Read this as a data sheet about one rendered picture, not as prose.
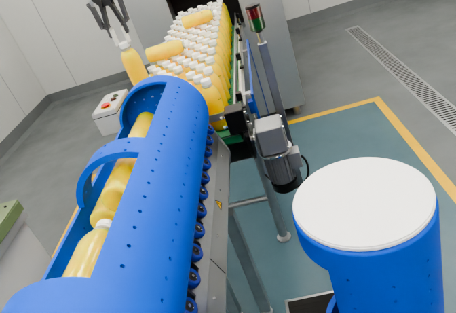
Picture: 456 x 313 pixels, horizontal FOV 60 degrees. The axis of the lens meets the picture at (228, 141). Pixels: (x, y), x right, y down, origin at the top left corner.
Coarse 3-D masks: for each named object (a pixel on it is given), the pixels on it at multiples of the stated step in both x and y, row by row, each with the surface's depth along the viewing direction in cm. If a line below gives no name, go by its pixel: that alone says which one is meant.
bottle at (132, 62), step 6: (126, 48) 147; (132, 48) 149; (126, 54) 147; (132, 54) 147; (138, 54) 150; (126, 60) 147; (132, 60) 148; (138, 60) 149; (126, 66) 149; (132, 66) 148; (138, 66) 149; (144, 66) 152; (132, 72) 150; (138, 72) 150; (144, 72) 152; (132, 78) 151; (138, 78) 151; (144, 78) 152; (132, 84) 154
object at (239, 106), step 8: (240, 104) 145; (224, 112) 143; (232, 112) 142; (240, 112) 141; (232, 120) 143; (240, 120) 143; (248, 120) 145; (224, 128) 147; (232, 128) 145; (240, 128) 145
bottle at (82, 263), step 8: (88, 232) 73; (96, 232) 72; (104, 232) 72; (80, 240) 71; (88, 240) 69; (96, 240) 70; (80, 248) 68; (88, 248) 68; (96, 248) 68; (72, 256) 68; (80, 256) 66; (88, 256) 66; (96, 256) 67; (72, 264) 65; (80, 264) 65; (88, 264) 65; (64, 272) 65; (72, 272) 63; (80, 272) 63; (88, 272) 64
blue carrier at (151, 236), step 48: (144, 96) 130; (192, 96) 121; (144, 144) 89; (192, 144) 102; (96, 192) 103; (144, 192) 76; (192, 192) 89; (144, 240) 66; (192, 240) 82; (48, 288) 56; (96, 288) 56; (144, 288) 60
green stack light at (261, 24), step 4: (248, 20) 161; (252, 20) 159; (256, 20) 159; (260, 20) 159; (252, 24) 160; (256, 24) 160; (260, 24) 160; (264, 24) 161; (252, 28) 161; (256, 28) 160; (260, 28) 160; (264, 28) 161
